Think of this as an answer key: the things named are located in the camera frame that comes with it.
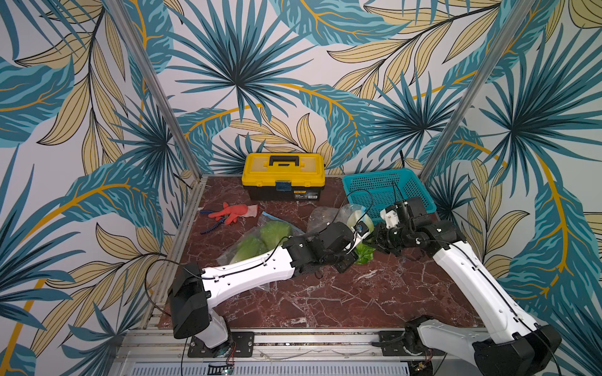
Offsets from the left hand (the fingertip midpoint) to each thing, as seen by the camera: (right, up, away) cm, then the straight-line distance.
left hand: (350, 253), depth 72 cm
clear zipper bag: (+1, +11, +12) cm, 17 cm away
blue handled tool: (-50, +7, +28) cm, 58 cm away
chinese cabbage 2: (+4, +1, -2) cm, 5 cm away
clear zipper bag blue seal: (-42, -3, +16) cm, 45 cm away
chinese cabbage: (-26, +4, +18) cm, 32 cm away
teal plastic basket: (+23, +21, +41) cm, 52 cm away
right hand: (+4, +3, +1) cm, 6 cm away
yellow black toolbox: (-23, +26, +25) cm, 43 cm away
